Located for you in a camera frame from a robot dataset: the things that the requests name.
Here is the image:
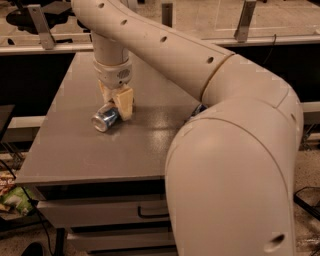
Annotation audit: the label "black stand leg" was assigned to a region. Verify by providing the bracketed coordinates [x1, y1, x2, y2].
[294, 195, 320, 221]

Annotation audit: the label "middle metal bracket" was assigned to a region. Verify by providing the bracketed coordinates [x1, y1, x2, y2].
[161, 3, 173, 27]

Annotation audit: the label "left metal bracket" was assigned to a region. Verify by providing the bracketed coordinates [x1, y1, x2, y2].
[27, 4, 55, 50]

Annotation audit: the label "dark blue pepsi can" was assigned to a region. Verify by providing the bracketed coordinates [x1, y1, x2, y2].
[191, 104, 207, 117]

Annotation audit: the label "black drawer handle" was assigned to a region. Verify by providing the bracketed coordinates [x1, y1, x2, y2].
[137, 206, 169, 219]

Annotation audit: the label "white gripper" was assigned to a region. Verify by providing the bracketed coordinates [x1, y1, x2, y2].
[93, 60, 134, 121]

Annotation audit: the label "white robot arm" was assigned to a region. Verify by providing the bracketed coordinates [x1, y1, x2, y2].
[72, 0, 303, 256]

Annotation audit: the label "black office chair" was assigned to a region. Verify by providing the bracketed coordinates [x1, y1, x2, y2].
[5, 0, 93, 46]

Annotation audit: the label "glass partition rail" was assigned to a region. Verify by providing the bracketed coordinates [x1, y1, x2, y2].
[0, 34, 320, 56]

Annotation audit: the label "snack bags on floor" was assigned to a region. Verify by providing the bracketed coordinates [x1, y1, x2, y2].
[0, 172, 33, 216]

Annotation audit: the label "grey drawer cabinet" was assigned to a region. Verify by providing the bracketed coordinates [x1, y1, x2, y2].
[17, 53, 198, 256]

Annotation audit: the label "black cable on floor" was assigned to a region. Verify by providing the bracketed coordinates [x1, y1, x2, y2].
[0, 159, 56, 256]

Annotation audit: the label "right metal bracket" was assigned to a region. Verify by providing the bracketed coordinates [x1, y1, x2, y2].
[234, 0, 256, 43]

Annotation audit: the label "metal bracket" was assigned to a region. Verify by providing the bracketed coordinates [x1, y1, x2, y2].
[234, 0, 256, 43]
[27, 4, 55, 50]
[161, 3, 173, 27]

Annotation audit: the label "silver blue redbull can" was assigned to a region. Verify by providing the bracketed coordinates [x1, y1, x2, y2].
[91, 103, 120, 132]

